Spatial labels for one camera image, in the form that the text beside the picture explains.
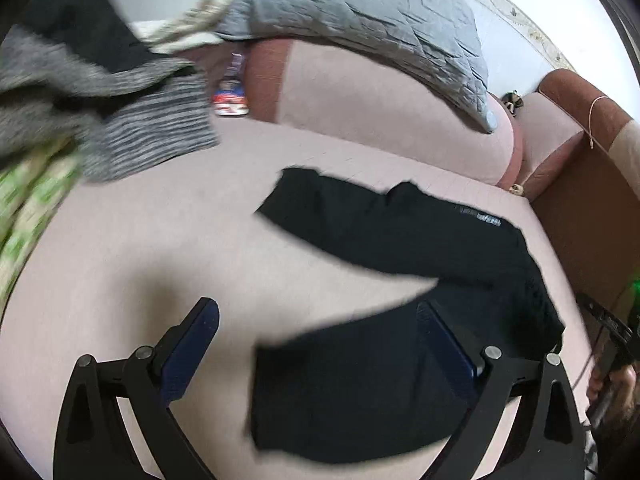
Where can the grey quilted blanket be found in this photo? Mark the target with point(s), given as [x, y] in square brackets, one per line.
[434, 41]

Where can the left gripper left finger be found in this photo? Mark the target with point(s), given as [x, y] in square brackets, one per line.
[92, 441]

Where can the green patterned cloth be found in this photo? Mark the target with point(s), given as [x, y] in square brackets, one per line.
[33, 184]

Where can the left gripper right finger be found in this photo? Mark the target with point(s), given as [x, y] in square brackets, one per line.
[546, 440]

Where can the person's right hand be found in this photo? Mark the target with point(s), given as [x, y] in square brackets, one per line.
[611, 397]

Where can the grey houndstooth garment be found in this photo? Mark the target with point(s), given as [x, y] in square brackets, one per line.
[73, 69]

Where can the pink sofa back cushion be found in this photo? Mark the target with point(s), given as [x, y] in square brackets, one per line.
[337, 92]

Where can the black pants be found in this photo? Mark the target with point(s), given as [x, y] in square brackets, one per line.
[377, 386]

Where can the brown pink sofa armrest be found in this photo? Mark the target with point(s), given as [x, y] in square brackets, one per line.
[563, 112]

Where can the cream fringed cloth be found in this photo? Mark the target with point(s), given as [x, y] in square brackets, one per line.
[194, 28]

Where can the red blue snack packet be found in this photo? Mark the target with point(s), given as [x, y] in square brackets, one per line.
[229, 99]

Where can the small dark sofa ornament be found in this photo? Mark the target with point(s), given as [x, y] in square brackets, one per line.
[512, 101]

